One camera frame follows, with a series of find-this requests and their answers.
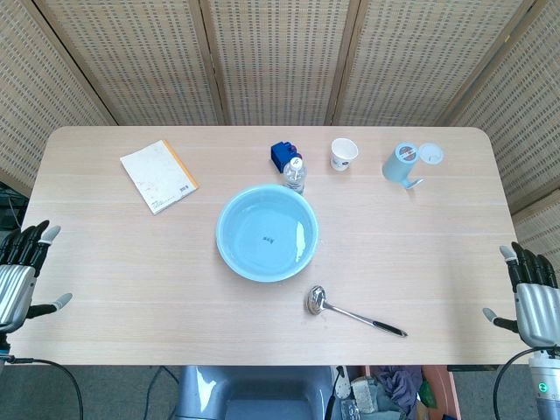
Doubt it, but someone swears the metal ladle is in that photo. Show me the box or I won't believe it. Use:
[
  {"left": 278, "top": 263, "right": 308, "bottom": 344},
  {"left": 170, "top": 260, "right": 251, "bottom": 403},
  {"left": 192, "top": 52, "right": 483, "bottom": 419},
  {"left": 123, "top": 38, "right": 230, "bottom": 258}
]
[{"left": 304, "top": 284, "right": 409, "bottom": 339}]

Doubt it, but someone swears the black floor cable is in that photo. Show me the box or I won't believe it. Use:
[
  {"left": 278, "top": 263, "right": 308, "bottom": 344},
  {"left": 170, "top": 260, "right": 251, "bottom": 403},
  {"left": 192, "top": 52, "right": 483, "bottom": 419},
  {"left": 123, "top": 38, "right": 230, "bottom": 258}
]
[{"left": 147, "top": 366, "right": 180, "bottom": 420}]

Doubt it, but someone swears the light blue mug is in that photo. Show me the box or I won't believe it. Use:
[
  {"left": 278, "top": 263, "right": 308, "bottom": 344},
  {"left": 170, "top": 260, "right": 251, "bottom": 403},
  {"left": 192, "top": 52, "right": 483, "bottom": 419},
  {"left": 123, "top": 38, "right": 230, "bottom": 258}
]
[{"left": 381, "top": 141, "right": 425, "bottom": 191}]

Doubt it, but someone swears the white notebook orange spine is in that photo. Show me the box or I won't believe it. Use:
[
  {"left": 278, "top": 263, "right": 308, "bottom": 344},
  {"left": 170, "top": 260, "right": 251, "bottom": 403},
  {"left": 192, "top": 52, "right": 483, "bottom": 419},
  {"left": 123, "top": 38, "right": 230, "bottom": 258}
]
[{"left": 119, "top": 139, "right": 200, "bottom": 216}]

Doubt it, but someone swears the blue plastic block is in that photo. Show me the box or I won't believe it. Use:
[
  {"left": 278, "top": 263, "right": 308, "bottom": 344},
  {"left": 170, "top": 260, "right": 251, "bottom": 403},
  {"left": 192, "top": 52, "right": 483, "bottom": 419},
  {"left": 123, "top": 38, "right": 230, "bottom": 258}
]
[{"left": 269, "top": 141, "right": 304, "bottom": 174}]

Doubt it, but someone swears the light blue plastic basin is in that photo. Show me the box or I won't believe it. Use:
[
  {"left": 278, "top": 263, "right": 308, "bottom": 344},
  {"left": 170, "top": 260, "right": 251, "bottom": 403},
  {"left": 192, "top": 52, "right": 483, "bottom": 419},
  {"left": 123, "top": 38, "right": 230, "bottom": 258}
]
[{"left": 215, "top": 183, "right": 321, "bottom": 284}]

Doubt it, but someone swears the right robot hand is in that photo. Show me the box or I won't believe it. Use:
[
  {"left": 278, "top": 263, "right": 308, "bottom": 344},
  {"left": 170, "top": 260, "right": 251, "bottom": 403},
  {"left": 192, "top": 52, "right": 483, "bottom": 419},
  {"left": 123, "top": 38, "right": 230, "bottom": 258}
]
[{"left": 482, "top": 241, "right": 560, "bottom": 350}]

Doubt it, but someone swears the clear plastic water bottle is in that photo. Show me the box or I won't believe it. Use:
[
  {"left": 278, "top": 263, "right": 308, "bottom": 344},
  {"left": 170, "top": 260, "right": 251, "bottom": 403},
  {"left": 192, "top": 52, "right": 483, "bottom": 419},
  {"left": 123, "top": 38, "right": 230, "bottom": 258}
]
[{"left": 282, "top": 156, "right": 308, "bottom": 196}]

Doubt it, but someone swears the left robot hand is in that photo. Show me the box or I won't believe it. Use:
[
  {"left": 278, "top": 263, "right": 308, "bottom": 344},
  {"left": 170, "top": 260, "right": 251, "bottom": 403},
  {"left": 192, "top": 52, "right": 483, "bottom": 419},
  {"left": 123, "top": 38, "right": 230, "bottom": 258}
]
[{"left": 0, "top": 220, "right": 74, "bottom": 336}]

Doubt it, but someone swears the white paper cup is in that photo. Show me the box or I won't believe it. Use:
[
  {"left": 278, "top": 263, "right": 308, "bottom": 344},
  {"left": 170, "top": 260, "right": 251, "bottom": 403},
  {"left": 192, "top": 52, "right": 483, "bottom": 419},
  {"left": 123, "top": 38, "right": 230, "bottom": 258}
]
[{"left": 329, "top": 137, "right": 360, "bottom": 172}]

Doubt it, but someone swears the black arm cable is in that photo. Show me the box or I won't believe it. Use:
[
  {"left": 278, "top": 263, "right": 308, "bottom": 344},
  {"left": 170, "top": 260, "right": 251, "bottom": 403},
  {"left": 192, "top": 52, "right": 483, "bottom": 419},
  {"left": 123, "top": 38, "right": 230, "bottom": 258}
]
[
  {"left": 0, "top": 354, "right": 85, "bottom": 420},
  {"left": 493, "top": 346, "right": 533, "bottom": 420}
]

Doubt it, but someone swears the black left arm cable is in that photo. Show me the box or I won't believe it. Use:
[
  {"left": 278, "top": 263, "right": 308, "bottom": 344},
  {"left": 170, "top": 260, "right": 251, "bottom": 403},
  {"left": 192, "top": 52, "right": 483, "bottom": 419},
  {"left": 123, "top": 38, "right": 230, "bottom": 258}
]
[{"left": 0, "top": 354, "right": 85, "bottom": 420}]

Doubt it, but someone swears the pink plastic container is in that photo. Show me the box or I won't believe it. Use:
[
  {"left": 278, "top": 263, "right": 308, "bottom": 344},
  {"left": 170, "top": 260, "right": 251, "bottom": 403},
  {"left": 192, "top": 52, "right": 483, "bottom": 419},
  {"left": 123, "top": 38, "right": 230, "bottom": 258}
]
[{"left": 421, "top": 366, "right": 452, "bottom": 410}]

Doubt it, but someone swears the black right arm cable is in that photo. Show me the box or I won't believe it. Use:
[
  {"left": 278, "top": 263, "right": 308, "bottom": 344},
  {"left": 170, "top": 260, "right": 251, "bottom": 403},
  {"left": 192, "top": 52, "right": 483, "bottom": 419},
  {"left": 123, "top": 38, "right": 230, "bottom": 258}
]
[{"left": 493, "top": 346, "right": 533, "bottom": 420}]

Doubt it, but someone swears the woven folding screen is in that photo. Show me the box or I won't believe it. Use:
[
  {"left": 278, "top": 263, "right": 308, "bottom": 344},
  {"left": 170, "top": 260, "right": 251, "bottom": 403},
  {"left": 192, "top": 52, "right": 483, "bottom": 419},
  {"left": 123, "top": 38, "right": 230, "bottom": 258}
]
[{"left": 0, "top": 0, "right": 560, "bottom": 272}]

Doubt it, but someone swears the purple cloth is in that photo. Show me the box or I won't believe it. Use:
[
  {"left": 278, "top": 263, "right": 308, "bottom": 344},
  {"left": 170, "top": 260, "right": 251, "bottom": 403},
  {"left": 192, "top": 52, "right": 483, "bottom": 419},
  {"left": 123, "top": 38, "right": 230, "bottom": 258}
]
[{"left": 374, "top": 366, "right": 424, "bottom": 413}]

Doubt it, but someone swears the white round lid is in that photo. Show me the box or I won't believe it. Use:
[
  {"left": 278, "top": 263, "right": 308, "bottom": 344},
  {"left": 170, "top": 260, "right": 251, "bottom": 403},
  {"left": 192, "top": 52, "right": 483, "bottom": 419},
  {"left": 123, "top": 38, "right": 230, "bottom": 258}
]
[{"left": 418, "top": 142, "right": 445, "bottom": 166}]

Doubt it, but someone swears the grey robot torso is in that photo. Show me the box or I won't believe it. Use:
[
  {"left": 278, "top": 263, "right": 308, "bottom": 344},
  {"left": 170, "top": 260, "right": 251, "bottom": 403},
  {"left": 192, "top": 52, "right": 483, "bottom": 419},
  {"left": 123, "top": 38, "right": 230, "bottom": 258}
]
[{"left": 173, "top": 365, "right": 339, "bottom": 420}]

